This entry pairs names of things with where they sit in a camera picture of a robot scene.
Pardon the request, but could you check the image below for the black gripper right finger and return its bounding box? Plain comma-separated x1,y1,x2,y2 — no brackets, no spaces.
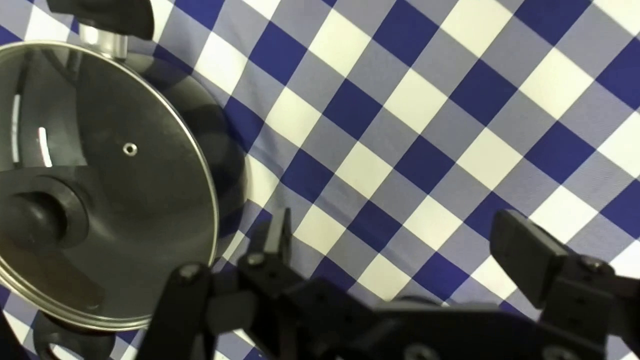
489,208,615,325

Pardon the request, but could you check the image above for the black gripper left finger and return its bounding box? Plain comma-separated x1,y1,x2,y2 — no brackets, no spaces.
261,207,296,264

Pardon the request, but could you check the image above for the glass pot lid black knob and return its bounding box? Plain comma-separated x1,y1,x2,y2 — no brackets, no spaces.
0,40,222,335

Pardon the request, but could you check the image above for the blue white checkered tablecloth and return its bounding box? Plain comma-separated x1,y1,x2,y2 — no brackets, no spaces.
0,0,640,360

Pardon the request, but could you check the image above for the black cooking pot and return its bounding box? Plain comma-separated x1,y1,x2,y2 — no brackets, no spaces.
0,0,249,360

